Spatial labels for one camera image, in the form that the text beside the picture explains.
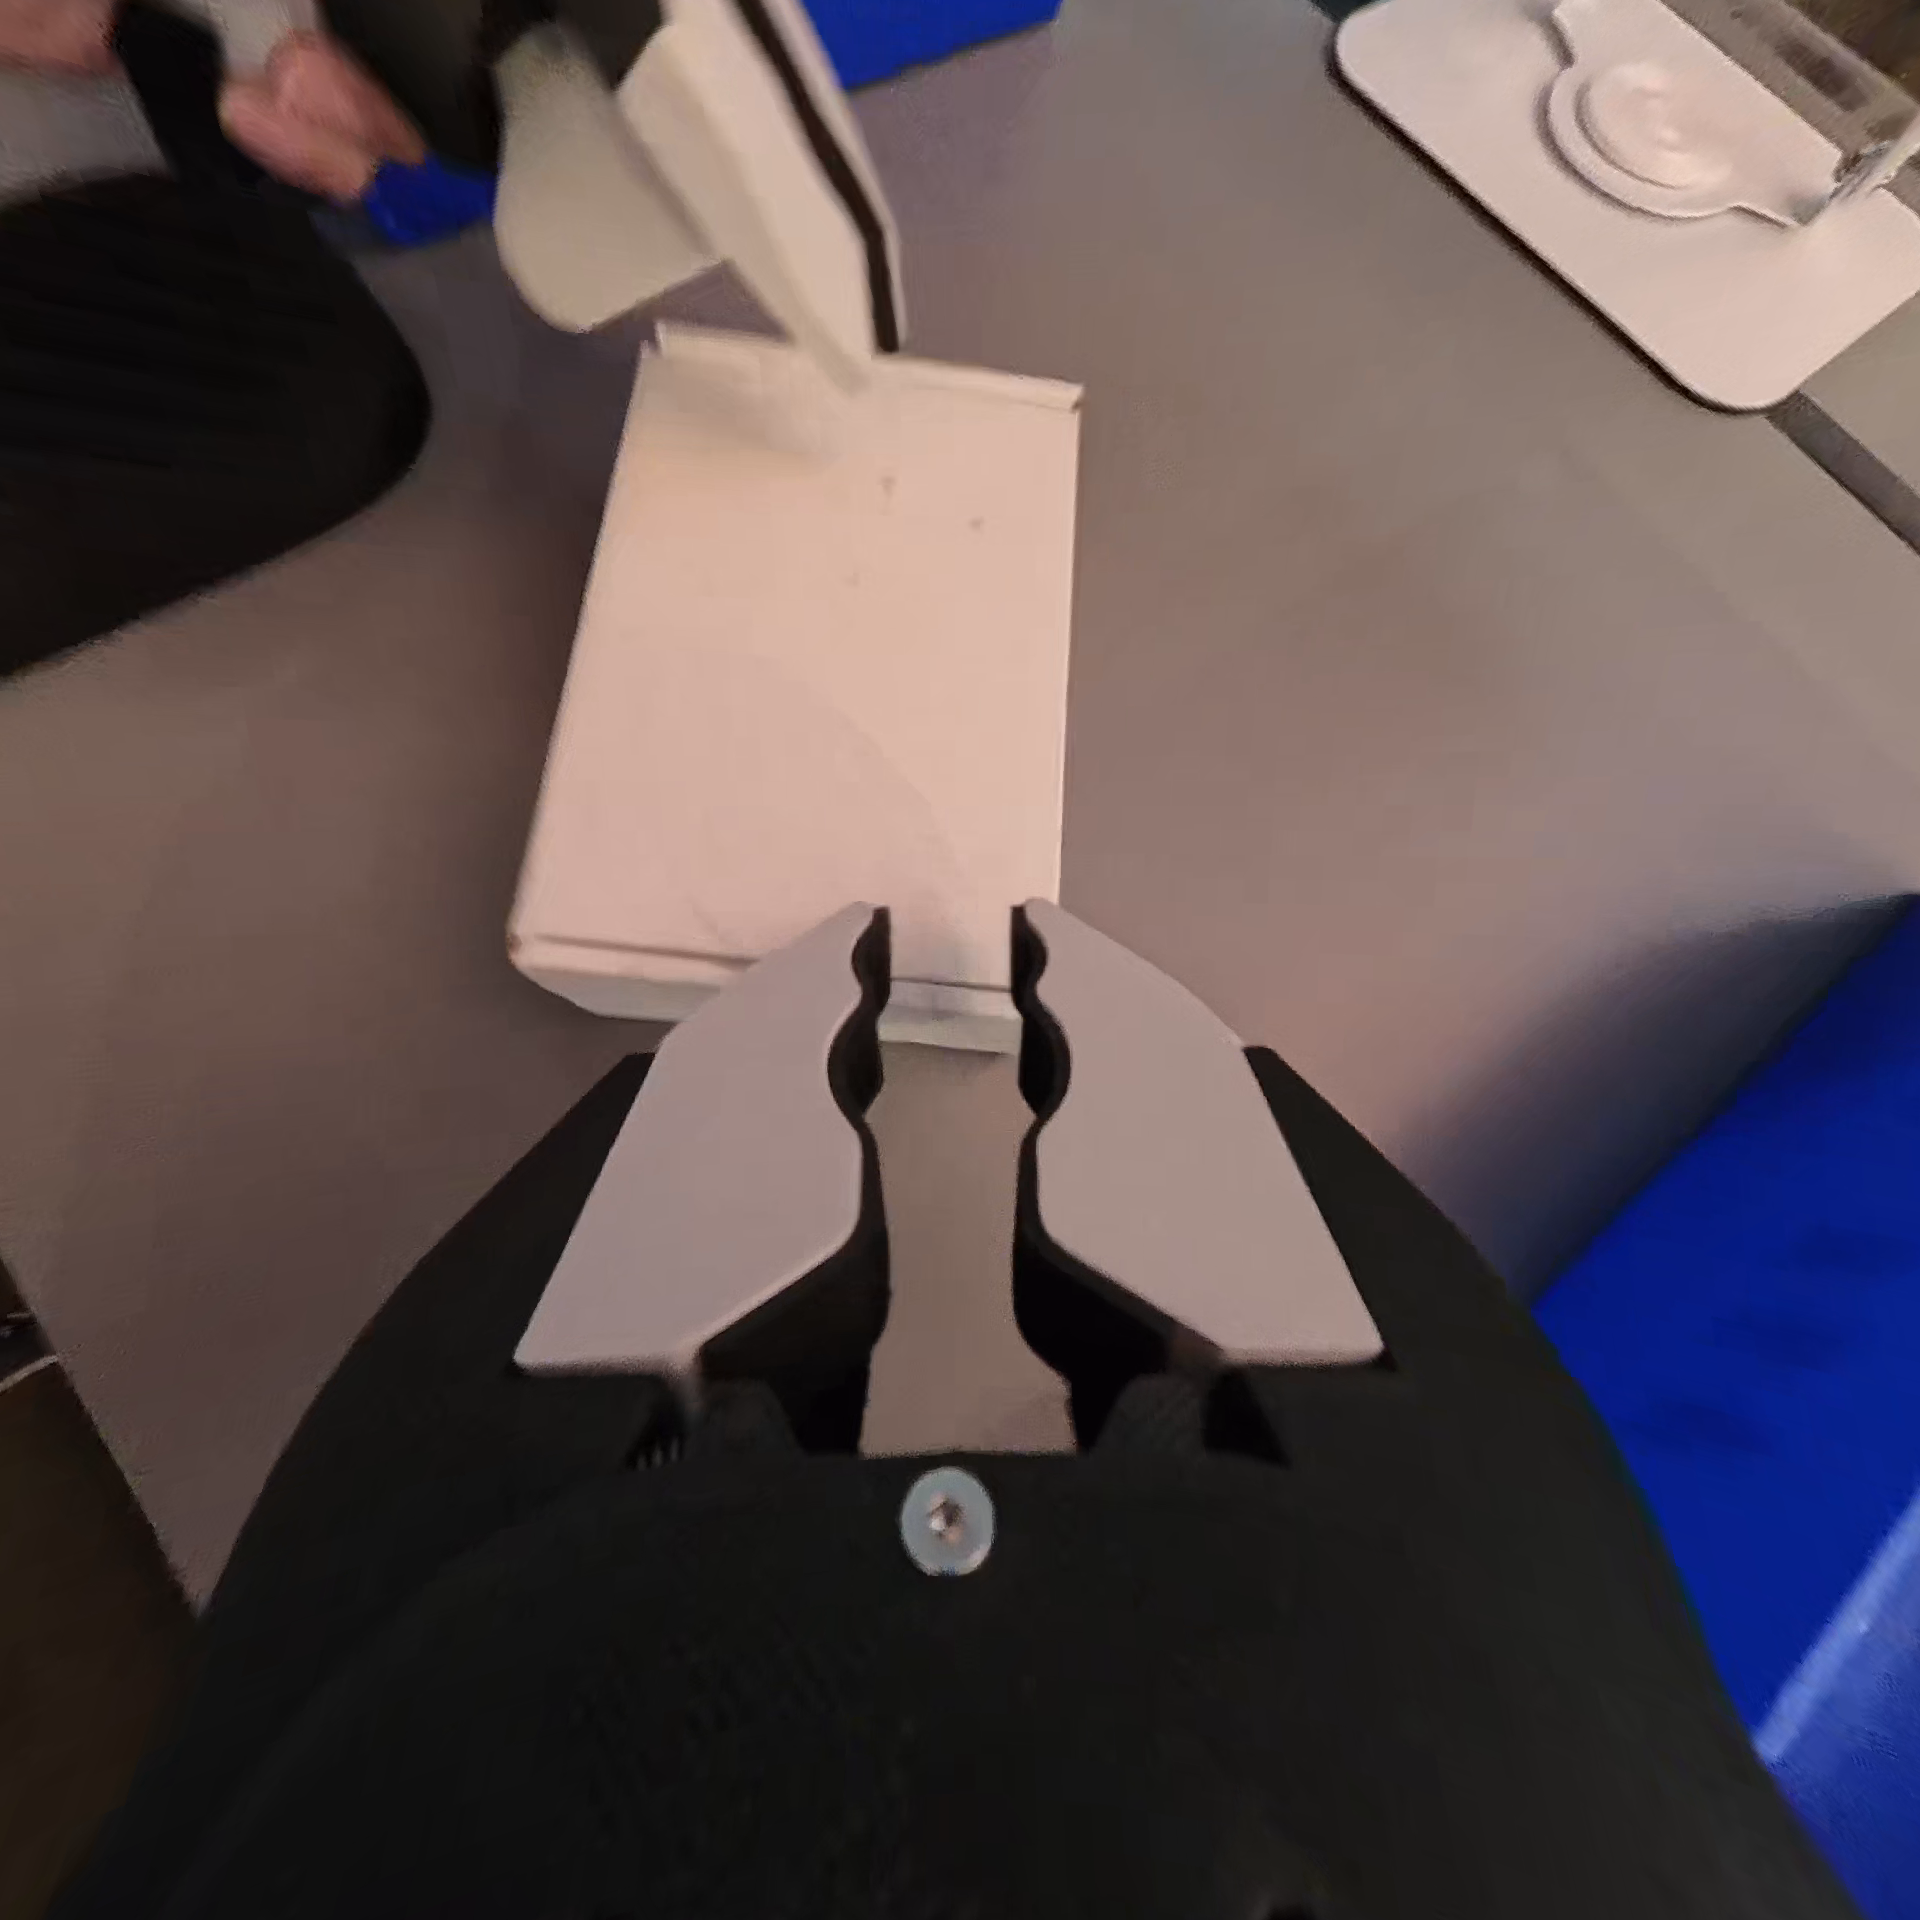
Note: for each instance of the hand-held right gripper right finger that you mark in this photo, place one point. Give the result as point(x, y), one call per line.
point(1200, 1184)

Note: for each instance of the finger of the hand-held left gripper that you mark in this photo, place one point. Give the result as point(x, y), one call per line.
point(600, 211)
point(750, 164)

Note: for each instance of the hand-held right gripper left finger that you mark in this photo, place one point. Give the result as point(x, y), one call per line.
point(705, 1171)

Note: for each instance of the blue plastic bin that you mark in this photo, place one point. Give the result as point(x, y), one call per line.
point(434, 202)
point(1770, 1276)

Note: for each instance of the white cardboard mailer box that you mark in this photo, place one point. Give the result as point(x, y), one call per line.
point(810, 644)

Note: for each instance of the person's left hand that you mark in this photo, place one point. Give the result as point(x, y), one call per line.
point(315, 112)

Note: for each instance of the white document stand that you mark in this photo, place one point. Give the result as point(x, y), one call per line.
point(1469, 120)

